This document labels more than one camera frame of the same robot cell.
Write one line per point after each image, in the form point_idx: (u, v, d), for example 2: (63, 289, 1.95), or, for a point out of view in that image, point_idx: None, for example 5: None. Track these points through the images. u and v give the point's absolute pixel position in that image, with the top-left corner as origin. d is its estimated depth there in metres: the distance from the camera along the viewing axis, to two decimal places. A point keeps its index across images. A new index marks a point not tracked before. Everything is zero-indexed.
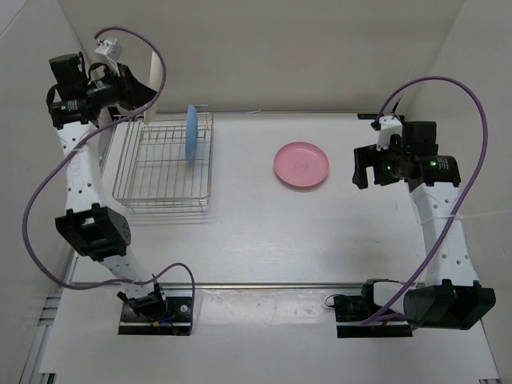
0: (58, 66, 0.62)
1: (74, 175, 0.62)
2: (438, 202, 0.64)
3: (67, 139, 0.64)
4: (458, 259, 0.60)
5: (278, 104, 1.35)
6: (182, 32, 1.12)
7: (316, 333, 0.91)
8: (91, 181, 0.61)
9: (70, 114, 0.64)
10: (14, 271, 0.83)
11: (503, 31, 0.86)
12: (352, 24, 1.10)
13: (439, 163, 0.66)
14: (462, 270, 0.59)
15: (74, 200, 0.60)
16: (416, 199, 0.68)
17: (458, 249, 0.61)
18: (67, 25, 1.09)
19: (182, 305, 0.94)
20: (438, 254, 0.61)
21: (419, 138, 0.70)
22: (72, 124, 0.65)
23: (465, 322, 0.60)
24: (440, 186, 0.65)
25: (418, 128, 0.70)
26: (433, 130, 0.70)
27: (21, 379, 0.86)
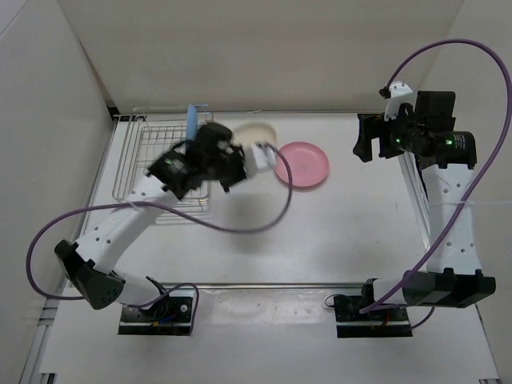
0: (206, 137, 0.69)
1: (111, 226, 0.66)
2: (449, 186, 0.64)
3: (138, 193, 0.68)
4: (464, 246, 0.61)
5: (278, 104, 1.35)
6: (182, 32, 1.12)
7: (316, 333, 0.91)
8: (112, 238, 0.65)
9: (167, 172, 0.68)
10: (14, 272, 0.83)
11: (504, 32, 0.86)
12: (352, 24, 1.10)
13: (454, 140, 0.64)
14: (465, 257, 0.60)
15: (85, 240, 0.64)
16: (426, 180, 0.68)
17: (466, 236, 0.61)
18: (67, 24, 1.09)
19: (182, 305, 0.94)
20: (445, 239, 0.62)
21: (435, 111, 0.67)
22: (158, 182, 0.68)
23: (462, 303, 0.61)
24: (454, 167, 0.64)
25: (435, 100, 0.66)
26: (450, 102, 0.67)
27: (21, 379, 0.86)
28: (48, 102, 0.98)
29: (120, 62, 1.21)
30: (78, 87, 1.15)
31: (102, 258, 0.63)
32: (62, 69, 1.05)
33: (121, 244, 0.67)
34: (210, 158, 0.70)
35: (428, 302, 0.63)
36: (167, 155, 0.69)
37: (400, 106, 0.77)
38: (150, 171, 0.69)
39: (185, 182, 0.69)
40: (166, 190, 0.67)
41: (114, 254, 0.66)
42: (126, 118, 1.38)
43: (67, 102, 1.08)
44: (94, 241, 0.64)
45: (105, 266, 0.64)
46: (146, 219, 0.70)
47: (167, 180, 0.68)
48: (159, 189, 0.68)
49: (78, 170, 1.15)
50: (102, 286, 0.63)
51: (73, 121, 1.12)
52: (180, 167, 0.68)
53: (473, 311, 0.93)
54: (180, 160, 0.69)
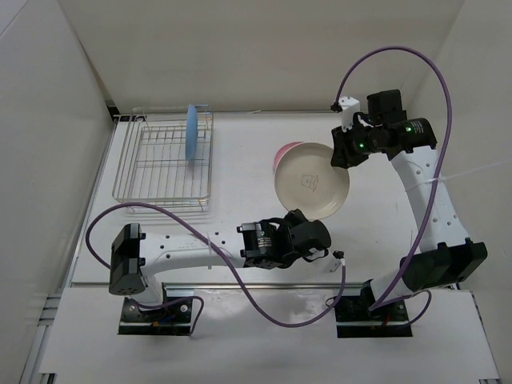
0: (315, 231, 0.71)
1: (178, 242, 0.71)
2: (420, 167, 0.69)
3: (222, 237, 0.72)
4: (449, 220, 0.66)
5: (278, 104, 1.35)
6: (182, 32, 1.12)
7: (316, 333, 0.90)
8: (170, 255, 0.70)
9: (253, 243, 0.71)
10: (14, 272, 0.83)
11: (504, 32, 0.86)
12: (352, 24, 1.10)
13: (412, 124, 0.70)
14: (453, 228, 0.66)
15: (150, 242, 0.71)
16: (398, 168, 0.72)
17: (447, 210, 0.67)
18: (67, 25, 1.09)
19: (182, 305, 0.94)
20: (431, 218, 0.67)
21: (387, 107, 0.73)
22: (242, 242, 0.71)
23: (461, 276, 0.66)
24: (419, 150, 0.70)
25: (385, 98, 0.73)
26: (398, 98, 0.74)
27: (21, 379, 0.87)
28: (47, 102, 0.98)
29: (120, 62, 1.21)
30: (78, 87, 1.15)
31: (153, 262, 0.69)
32: (62, 70, 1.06)
33: (176, 263, 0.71)
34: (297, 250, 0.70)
35: (430, 284, 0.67)
36: (264, 226, 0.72)
37: (354, 116, 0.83)
38: (242, 229, 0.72)
39: (259, 260, 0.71)
40: (243, 254, 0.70)
41: (166, 266, 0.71)
42: (125, 118, 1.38)
43: (67, 102, 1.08)
44: (157, 244, 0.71)
45: (150, 270, 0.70)
46: (207, 262, 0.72)
47: (248, 246, 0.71)
48: (238, 249, 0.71)
49: (78, 170, 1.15)
50: (130, 284, 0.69)
51: (73, 122, 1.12)
52: (267, 240, 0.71)
53: (474, 312, 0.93)
54: (269, 240, 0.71)
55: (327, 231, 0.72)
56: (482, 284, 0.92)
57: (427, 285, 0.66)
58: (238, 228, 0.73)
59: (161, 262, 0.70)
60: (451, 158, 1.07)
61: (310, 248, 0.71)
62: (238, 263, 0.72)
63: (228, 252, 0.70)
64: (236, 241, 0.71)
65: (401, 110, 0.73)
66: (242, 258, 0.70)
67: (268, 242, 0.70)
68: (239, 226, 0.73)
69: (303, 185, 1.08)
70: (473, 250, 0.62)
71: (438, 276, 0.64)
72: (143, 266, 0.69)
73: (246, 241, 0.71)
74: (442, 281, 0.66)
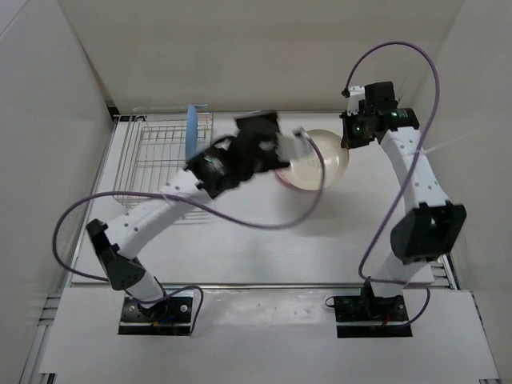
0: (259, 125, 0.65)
1: (139, 213, 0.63)
2: (403, 143, 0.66)
3: (174, 182, 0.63)
4: (429, 184, 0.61)
5: (278, 103, 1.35)
6: (182, 32, 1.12)
7: (316, 333, 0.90)
8: (139, 230, 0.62)
9: (204, 172, 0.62)
10: (14, 272, 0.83)
11: (504, 32, 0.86)
12: (352, 24, 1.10)
13: (399, 112, 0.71)
14: (434, 193, 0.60)
15: (114, 225, 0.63)
16: (384, 145, 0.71)
17: (427, 177, 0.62)
18: (67, 24, 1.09)
19: (182, 305, 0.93)
20: (411, 183, 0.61)
21: (380, 97, 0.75)
22: (193, 178, 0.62)
23: (446, 244, 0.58)
24: (404, 130, 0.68)
25: (378, 88, 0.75)
26: (392, 90, 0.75)
27: (21, 379, 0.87)
28: (47, 102, 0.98)
29: (120, 62, 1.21)
30: (78, 86, 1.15)
31: (126, 244, 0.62)
32: (61, 69, 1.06)
33: (151, 233, 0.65)
34: (254, 158, 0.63)
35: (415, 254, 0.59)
36: (209, 152, 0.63)
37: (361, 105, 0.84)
38: (188, 166, 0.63)
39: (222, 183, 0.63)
40: (199, 188, 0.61)
41: (142, 242, 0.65)
42: (126, 118, 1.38)
43: (67, 102, 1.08)
44: (121, 225, 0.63)
45: (131, 251, 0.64)
46: (175, 213, 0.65)
47: (202, 180, 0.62)
48: (193, 186, 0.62)
49: (78, 170, 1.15)
50: (126, 270, 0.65)
51: (73, 122, 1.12)
52: (216, 160, 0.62)
53: (473, 312, 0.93)
54: (220, 160, 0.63)
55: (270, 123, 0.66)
56: (482, 285, 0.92)
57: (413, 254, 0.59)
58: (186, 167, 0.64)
59: (133, 238, 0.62)
60: (451, 158, 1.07)
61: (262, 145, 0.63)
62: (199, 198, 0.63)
63: (187, 194, 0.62)
64: (185, 176, 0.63)
65: (393, 99, 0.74)
66: (200, 191, 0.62)
67: (221, 162, 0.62)
68: (185, 165, 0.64)
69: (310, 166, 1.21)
70: (452, 209, 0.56)
71: (421, 241, 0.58)
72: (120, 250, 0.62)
73: (198, 177, 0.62)
74: (434, 254, 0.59)
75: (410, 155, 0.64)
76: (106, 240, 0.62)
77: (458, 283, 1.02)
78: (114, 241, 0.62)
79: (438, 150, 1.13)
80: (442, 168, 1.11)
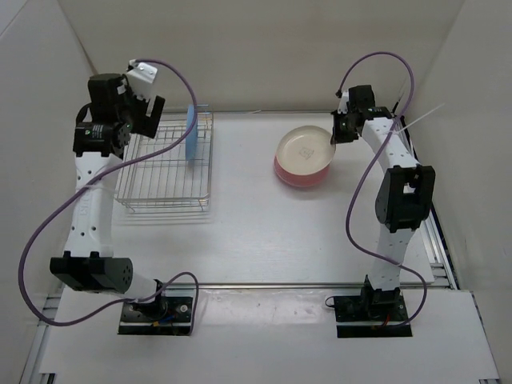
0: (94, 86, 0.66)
1: (81, 217, 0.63)
2: (379, 127, 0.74)
3: (83, 170, 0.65)
4: (402, 153, 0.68)
5: (278, 103, 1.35)
6: (181, 32, 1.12)
7: (316, 333, 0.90)
8: (97, 225, 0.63)
9: (95, 144, 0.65)
10: (14, 271, 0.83)
11: (504, 32, 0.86)
12: (351, 25, 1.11)
13: (376, 110, 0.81)
14: (406, 159, 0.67)
15: (76, 242, 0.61)
16: (364, 132, 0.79)
17: (398, 148, 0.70)
18: (67, 24, 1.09)
19: (182, 305, 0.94)
20: (386, 153, 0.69)
21: (361, 98, 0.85)
22: (92, 155, 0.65)
23: (426, 205, 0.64)
24: (379, 118, 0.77)
25: (359, 90, 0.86)
26: (371, 92, 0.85)
27: (21, 379, 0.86)
28: (46, 102, 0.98)
29: (120, 62, 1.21)
30: (78, 86, 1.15)
31: (101, 244, 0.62)
32: (61, 68, 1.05)
33: (106, 224, 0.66)
34: (121, 110, 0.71)
35: (401, 220, 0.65)
36: (84, 129, 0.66)
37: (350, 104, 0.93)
38: (78, 152, 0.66)
39: (117, 139, 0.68)
40: (104, 155, 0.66)
41: (107, 236, 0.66)
42: None
43: (67, 102, 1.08)
44: (80, 238, 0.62)
45: (108, 249, 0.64)
46: (110, 193, 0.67)
47: (101, 148, 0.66)
48: (99, 160, 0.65)
49: None
50: (118, 265, 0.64)
51: (73, 121, 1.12)
52: (98, 129, 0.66)
53: (473, 311, 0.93)
54: (99, 126, 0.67)
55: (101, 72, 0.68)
56: (482, 284, 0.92)
57: (398, 221, 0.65)
58: (78, 153, 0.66)
59: (98, 234, 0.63)
60: (451, 158, 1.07)
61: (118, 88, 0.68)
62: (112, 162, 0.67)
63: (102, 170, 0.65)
64: (86, 155, 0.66)
65: (371, 98, 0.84)
66: (108, 158, 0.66)
67: (100, 127, 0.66)
68: (77, 153, 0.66)
69: (303, 154, 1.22)
70: (422, 169, 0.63)
71: (402, 204, 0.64)
72: (98, 251, 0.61)
73: (95, 149, 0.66)
74: (416, 216, 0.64)
75: (385, 134, 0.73)
76: (82, 258, 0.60)
77: (458, 283, 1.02)
78: (90, 252, 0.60)
79: (439, 150, 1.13)
80: (442, 168, 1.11)
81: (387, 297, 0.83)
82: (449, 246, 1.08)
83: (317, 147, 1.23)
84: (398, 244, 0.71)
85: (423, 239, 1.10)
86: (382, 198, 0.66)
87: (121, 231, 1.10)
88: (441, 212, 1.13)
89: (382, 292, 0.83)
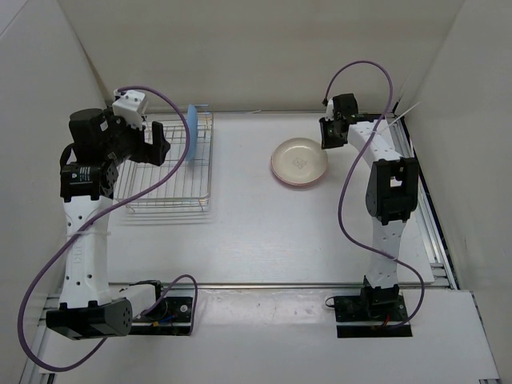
0: (74, 126, 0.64)
1: (75, 264, 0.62)
2: (362, 130, 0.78)
3: (74, 215, 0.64)
4: (386, 149, 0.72)
5: (278, 104, 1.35)
6: (181, 32, 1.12)
7: (316, 333, 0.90)
8: (93, 272, 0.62)
9: (84, 188, 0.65)
10: (13, 272, 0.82)
11: (504, 32, 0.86)
12: (351, 24, 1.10)
13: (358, 115, 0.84)
14: (390, 154, 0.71)
15: (72, 293, 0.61)
16: (350, 136, 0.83)
17: (382, 144, 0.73)
18: (66, 24, 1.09)
19: (182, 305, 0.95)
20: (372, 150, 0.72)
21: (345, 104, 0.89)
22: (83, 200, 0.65)
23: (411, 196, 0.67)
24: (362, 122, 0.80)
25: (342, 98, 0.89)
26: (353, 99, 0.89)
27: (21, 379, 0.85)
28: (46, 102, 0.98)
29: (120, 62, 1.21)
30: (78, 86, 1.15)
31: (98, 292, 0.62)
32: (60, 67, 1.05)
33: (102, 267, 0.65)
34: (106, 146, 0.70)
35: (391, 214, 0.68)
36: (71, 171, 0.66)
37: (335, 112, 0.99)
38: (66, 197, 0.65)
39: (106, 179, 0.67)
40: (94, 198, 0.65)
41: (105, 281, 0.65)
42: None
43: (66, 101, 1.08)
44: (75, 287, 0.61)
45: (107, 294, 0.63)
46: (103, 237, 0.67)
47: (90, 191, 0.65)
48: (90, 205, 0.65)
49: None
50: (118, 310, 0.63)
51: None
52: (84, 171, 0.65)
53: (473, 311, 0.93)
54: (86, 167, 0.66)
55: (82, 110, 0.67)
56: (481, 284, 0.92)
57: (389, 214, 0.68)
58: (66, 198, 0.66)
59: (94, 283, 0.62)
60: (451, 158, 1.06)
61: (102, 124, 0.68)
62: (104, 202, 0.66)
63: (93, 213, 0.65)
64: (77, 198, 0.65)
65: (354, 106, 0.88)
66: (99, 199, 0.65)
67: (86, 169, 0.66)
68: (66, 198, 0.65)
69: (297, 162, 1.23)
70: (407, 161, 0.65)
71: (390, 199, 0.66)
72: (95, 302, 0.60)
73: (85, 192, 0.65)
74: (406, 206, 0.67)
75: (369, 134, 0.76)
76: (79, 308, 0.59)
77: (458, 282, 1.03)
78: (88, 302, 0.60)
79: (439, 150, 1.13)
80: (442, 168, 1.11)
81: (387, 297, 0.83)
82: (449, 246, 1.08)
83: (310, 158, 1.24)
84: (391, 238, 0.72)
85: (422, 239, 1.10)
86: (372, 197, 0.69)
87: (121, 232, 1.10)
88: (441, 213, 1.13)
89: (381, 291, 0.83)
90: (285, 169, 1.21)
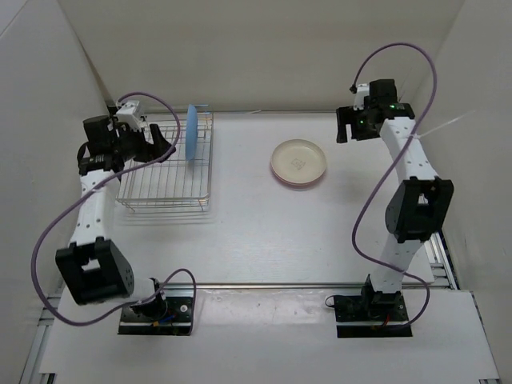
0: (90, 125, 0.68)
1: (86, 212, 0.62)
2: (399, 130, 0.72)
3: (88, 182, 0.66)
4: (420, 162, 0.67)
5: (278, 103, 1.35)
6: (181, 33, 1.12)
7: (316, 333, 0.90)
8: (102, 217, 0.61)
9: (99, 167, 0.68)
10: (13, 272, 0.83)
11: (504, 33, 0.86)
12: (351, 25, 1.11)
13: (398, 106, 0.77)
14: (423, 170, 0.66)
15: (81, 234, 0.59)
16: (382, 133, 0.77)
17: (418, 156, 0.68)
18: (67, 25, 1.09)
19: (182, 305, 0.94)
20: (405, 162, 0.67)
21: (382, 91, 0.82)
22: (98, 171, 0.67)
23: (438, 220, 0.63)
24: (399, 119, 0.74)
25: (381, 84, 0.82)
26: (392, 86, 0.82)
27: (21, 379, 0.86)
28: (46, 103, 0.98)
29: (120, 62, 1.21)
30: (78, 86, 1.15)
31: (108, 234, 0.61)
32: (60, 68, 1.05)
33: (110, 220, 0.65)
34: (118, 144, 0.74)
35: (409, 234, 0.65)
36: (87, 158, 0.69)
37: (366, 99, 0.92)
38: (83, 170, 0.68)
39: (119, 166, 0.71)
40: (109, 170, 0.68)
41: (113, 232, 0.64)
42: None
43: (67, 102, 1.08)
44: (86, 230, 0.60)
45: None
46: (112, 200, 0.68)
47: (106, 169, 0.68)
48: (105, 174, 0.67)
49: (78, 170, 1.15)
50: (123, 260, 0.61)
51: (73, 121, 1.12)
52: (99, 158, 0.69)
53: (473, 311, 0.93)
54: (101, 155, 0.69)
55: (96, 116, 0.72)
56: (481, 284, 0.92)
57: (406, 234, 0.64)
58: (83, 172, 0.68)
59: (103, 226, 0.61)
60: (451, 158, 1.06)
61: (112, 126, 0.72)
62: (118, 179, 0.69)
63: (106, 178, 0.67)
64: (93, 172, 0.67)
65: (393, 95, 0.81)
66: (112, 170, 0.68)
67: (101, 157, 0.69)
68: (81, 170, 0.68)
69: (295, 163, 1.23)
70: (440, 182, 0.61)
71: (412, 218, 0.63)
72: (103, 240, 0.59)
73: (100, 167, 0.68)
74: (426, 230, 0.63)
75: (405, 138, 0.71)
76: (90, 244, 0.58)
77: (458, 283, 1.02)
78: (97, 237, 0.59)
79: (439, 150, 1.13)
80: (442, 167, 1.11)
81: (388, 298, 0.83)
82: (449, 246, 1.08)
83: (307, 160, 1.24)
84: (404, 254, 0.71)
85: None
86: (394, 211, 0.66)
87: (121, 232, 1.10)
88: None
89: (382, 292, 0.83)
90: (285, 170, 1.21)
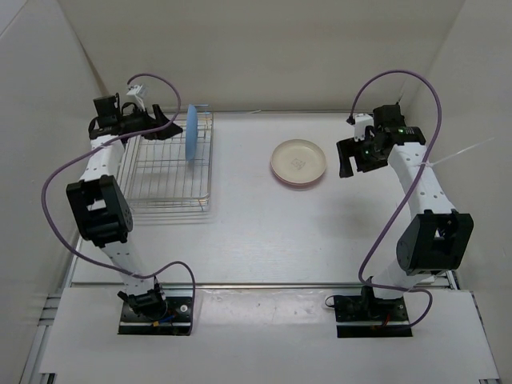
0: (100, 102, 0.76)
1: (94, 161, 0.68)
2: (410, 156, 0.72)
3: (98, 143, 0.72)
4: (435, 194, 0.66)
5: (278, 103, 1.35)
6: (181, 33, 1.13)
7: (316, 333, 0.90)
8: (106, 164, 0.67)
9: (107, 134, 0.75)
10: (13, 272, 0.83)
11: (504, 33, 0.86)
12: (351, 25, 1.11)
13: (407, 131, 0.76)
14: (438, 202, 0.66)
15: (89, 176, 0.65)
16: (391, 158, 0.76)
17: (433, 186, 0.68)
18: (67, 25, 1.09)
19: (182, 305, 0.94)
20: (418, 192, 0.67)
21: (388, 117, 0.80)
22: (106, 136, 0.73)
23: (454, 255, 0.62)
24: (410, 145, 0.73)
25: (386, 110, 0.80)
26: (398, 111, 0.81)
27: (21, 379, 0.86)
28: (47, 103, 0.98)
29: (120, 62, 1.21)
30: (78, 86, 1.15)
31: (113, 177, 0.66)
32: (61, 68, 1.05)
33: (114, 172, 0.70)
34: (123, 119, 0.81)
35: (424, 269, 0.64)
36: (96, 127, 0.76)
37: (366, 130, 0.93)
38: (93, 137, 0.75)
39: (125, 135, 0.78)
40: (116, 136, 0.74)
41: None
42: None
43: (67, 102, 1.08)
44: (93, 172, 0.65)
45: None
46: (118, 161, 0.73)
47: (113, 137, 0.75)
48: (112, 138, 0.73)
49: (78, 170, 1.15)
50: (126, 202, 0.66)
51: (73, 121, 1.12)
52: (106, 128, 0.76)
53: (473, 311, 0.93)
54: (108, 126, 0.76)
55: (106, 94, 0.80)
56: (481, 284, 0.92)
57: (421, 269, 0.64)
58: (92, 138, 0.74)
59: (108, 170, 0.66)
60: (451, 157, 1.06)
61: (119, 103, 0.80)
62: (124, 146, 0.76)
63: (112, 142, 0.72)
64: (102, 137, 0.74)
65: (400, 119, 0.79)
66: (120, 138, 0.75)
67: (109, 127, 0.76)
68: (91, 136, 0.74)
69: (295, 162, 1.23)
70: (458, 216, 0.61)
71: (428, 252, 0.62)
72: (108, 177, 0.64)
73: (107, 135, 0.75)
74: (442, 266, 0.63)
75: (415, 164, 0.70)
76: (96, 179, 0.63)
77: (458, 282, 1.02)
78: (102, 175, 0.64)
79: (440, 150, 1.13)
80: (442, 167, 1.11)
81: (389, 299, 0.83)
82: None
83: (307, 160, 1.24)
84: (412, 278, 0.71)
85: None
86: (406, 242, 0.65)
87: None
88: None
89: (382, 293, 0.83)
90: (284, 169, 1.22)
